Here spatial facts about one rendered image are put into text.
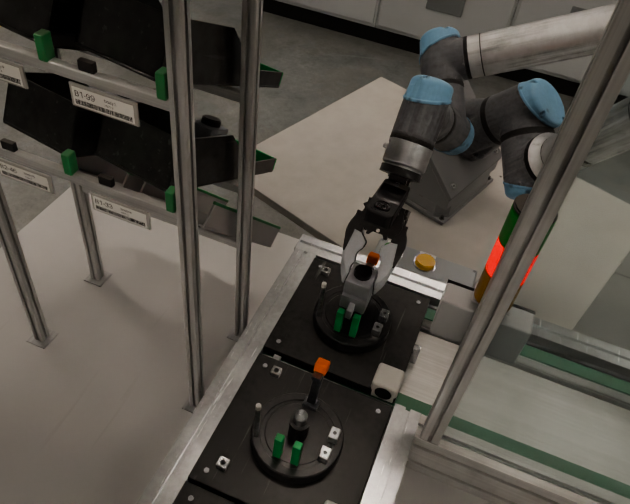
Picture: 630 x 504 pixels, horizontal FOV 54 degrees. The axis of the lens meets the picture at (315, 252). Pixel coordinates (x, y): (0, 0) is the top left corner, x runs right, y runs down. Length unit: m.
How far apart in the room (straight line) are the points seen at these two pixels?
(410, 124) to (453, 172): 0.49
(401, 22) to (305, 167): 2.61
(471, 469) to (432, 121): 0.56
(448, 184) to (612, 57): 0.93
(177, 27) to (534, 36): 0.68
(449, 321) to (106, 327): 0.68
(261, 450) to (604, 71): 0.67
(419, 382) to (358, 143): 0.81
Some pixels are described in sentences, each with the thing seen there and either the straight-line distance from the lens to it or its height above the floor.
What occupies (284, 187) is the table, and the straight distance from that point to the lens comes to 1.55.
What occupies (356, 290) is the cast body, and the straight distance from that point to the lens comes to 1.02.
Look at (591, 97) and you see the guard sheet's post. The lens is 0.61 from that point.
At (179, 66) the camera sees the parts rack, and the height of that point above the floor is 1.52.
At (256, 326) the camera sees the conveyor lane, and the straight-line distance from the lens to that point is 1.11.
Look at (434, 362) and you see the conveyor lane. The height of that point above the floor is 0.92.
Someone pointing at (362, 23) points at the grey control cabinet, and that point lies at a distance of 4.23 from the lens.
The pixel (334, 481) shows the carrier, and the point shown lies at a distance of 0.96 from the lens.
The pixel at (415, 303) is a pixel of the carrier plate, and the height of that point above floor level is 0.97.
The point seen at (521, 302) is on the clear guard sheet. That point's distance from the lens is 0.78.
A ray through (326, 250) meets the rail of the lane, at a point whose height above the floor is 0.96.
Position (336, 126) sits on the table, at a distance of 1.79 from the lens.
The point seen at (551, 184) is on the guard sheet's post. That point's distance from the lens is 0.66.
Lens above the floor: 1.84
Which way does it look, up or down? 45 degrees down
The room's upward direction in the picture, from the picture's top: 9 degrees clockwise
